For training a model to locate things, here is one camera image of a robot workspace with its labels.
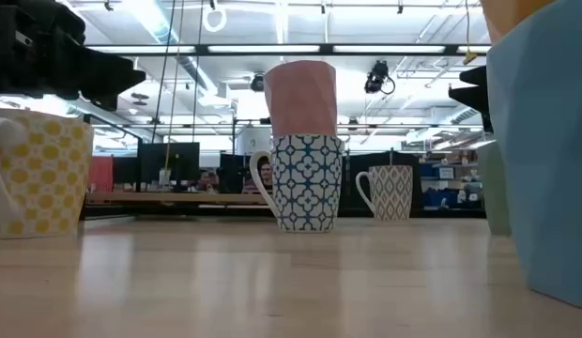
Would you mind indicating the red partition panel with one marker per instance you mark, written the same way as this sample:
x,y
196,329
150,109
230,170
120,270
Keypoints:
x,y
102,173

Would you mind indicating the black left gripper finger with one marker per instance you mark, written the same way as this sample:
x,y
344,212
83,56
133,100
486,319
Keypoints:
x,y
105,102
108,75

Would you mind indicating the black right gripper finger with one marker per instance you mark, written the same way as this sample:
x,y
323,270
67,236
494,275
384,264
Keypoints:
x,y
479,77
474,98

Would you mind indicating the white mug diamond ikat pattern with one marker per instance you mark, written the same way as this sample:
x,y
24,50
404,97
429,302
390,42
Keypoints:
x,y
392,192

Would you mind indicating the black ceiling-mounted camera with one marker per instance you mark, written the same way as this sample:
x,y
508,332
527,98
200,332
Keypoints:
x,y
257,83
376,77

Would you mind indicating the white mug blue tile pattern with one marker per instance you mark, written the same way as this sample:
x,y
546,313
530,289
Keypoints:
x,y
307,188

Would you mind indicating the orange ceramic mug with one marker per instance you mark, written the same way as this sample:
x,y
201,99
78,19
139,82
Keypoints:
x,y
511,14

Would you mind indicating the clear plastic bottle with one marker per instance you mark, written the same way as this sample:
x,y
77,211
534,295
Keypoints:
x,y
47,178

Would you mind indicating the black aluminium table frame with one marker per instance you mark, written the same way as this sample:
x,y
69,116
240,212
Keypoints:
x,y
178,211

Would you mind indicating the black bar with light strips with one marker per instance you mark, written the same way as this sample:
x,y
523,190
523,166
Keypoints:
x,y
326,49

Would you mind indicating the black partition panel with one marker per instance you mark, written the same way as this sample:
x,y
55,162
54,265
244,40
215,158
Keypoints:
x,y
349,188

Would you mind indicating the blue storage bins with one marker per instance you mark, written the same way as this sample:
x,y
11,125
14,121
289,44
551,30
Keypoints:
x,y
432,197

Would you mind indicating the person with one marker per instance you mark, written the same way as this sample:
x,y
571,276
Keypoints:
x,y
265,174
207,180

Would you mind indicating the light blue faceted mug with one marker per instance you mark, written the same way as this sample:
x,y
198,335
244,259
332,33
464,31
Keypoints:
x,y
549,164

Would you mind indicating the green faceted mug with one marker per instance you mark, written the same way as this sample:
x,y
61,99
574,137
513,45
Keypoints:
x,y
495,188

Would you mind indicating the black computer monitor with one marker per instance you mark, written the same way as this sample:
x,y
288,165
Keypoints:
x,y
155,162

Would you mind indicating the pink faceted mug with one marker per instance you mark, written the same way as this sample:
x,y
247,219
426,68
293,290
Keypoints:
x,y
300,98

